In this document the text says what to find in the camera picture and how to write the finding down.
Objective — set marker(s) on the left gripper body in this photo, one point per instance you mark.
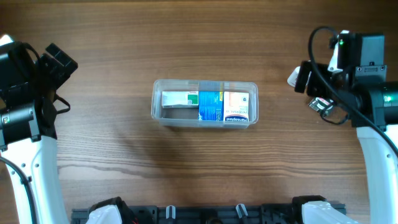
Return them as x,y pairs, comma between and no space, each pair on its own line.
50,66

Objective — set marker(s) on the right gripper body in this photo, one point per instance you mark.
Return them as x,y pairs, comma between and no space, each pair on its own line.
302,78

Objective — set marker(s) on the blue medicine box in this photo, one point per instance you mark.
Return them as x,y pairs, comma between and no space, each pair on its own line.
210,105

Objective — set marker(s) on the white Panadol box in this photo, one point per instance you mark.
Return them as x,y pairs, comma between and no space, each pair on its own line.
180,99

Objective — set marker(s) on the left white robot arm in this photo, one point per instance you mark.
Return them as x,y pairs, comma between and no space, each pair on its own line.
29,108

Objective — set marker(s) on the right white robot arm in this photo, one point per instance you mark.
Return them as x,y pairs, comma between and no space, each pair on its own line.
355,81

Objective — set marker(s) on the clear plastic container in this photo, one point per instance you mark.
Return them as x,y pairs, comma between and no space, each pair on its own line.
188,117

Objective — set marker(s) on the white Hansaplast box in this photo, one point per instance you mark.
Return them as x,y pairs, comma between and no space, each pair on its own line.
236,106

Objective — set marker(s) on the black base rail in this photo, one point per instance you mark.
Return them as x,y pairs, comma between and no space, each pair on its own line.
265,213

